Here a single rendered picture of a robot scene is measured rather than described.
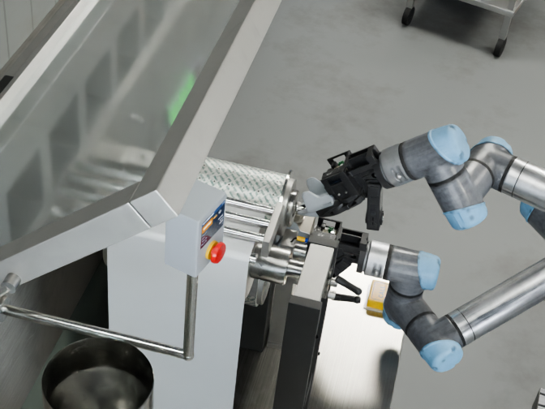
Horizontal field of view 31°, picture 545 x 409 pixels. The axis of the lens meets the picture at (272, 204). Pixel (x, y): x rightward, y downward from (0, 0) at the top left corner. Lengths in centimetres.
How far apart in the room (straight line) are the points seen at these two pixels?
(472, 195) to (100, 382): 80
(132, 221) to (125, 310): 94
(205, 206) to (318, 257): 39
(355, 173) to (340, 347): 47
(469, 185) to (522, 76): 311
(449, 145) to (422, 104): 278
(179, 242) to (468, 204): 73
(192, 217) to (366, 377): 99
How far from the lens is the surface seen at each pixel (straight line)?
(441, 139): 179
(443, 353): 203
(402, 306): 210
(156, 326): 174
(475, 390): 338
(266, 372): 211
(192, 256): 126
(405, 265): 204
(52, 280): 172
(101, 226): 82
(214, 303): 166
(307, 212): 193
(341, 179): 186
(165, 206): 78
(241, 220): 161
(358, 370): 214
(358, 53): 483
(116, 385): 138
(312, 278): 154
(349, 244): 206
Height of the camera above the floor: 253
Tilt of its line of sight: 41 degrees down
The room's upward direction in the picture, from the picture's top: 7 degrees clockwise
